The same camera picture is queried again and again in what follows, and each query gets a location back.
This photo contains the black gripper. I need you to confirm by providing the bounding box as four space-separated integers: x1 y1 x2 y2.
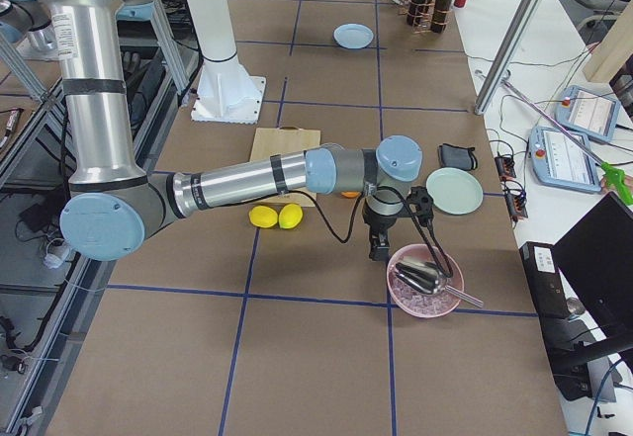
362 189 408 261

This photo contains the light blue plate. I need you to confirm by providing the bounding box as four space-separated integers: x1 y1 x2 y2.
332 23 374 50

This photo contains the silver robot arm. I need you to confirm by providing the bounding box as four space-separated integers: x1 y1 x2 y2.
39 0 422 261

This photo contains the light green plate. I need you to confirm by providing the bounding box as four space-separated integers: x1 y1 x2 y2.
425 167 484 216

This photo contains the metal scoop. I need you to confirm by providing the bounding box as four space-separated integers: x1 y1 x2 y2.
395 259 484 308

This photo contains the pink bowl with ice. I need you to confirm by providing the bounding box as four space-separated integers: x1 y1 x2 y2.
387 244 461 318

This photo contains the yellow lemon far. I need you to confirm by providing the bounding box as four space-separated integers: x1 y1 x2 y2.
278 203 304 229

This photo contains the yellow lemon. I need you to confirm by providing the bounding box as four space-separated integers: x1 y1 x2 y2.
248 206 278 228
278 203 304 229

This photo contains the dark grey folded cloth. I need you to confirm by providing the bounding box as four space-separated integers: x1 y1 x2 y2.
437 143 479 171

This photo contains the yellow lemon near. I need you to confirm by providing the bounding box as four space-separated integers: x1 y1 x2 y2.
248 206 278 228

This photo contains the wooden cutting board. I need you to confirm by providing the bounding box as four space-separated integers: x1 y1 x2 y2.
249 127 321 208

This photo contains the near blue teach pendant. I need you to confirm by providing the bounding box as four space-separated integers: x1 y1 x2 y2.
529 126 601 194

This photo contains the blue teach pendant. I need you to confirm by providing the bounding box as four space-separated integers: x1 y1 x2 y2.
529 126 601 194
555 85 621 143

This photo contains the black monitor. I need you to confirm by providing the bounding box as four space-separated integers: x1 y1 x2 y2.
553 193 633 336

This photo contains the black computer box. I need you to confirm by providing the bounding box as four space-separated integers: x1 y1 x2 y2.
519 241 599 401

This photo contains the far blue teach pendant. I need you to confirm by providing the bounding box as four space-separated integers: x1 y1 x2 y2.
555 85 621 143

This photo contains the white pedestal column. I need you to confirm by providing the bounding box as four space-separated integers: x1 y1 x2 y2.
187 0 266 125

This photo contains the copper wire bottle rack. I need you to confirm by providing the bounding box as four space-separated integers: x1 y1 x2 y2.
412 0 435 33

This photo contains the green handled reach stick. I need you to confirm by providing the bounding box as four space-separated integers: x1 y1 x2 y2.
500 74 632 204

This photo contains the aluminium frame post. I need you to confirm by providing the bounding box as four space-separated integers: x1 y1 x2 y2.
474 0 542 115

